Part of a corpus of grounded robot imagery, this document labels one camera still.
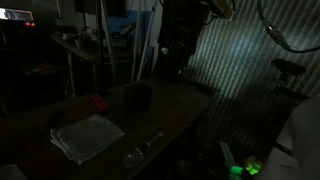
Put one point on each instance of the red rectangular block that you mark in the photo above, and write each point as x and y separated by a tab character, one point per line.
99	103

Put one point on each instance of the white cloth towel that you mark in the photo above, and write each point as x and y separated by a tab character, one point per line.
86	138

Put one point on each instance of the bright green plastic object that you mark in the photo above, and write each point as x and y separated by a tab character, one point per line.
248	168

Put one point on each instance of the small black basket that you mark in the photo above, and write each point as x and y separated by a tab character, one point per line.
138	97

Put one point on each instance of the white metal pole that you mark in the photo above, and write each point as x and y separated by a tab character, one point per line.
135	50
145	50

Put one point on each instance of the dark vertical post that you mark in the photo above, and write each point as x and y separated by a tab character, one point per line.
101	50

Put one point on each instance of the crumpled clear plastic piece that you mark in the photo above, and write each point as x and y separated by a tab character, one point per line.
133	157

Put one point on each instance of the lit computer monitor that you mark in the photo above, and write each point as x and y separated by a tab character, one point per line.
15	15

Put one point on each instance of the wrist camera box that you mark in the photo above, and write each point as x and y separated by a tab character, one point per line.
222	8

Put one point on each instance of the orange flat object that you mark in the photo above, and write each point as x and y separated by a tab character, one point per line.
42	67

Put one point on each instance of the black and white marker pen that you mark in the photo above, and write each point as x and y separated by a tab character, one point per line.
152	140

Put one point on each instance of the black camera on stand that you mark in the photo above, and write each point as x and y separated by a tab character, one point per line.
288	66

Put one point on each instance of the corrugated metal panel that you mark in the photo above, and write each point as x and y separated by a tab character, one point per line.
240	56

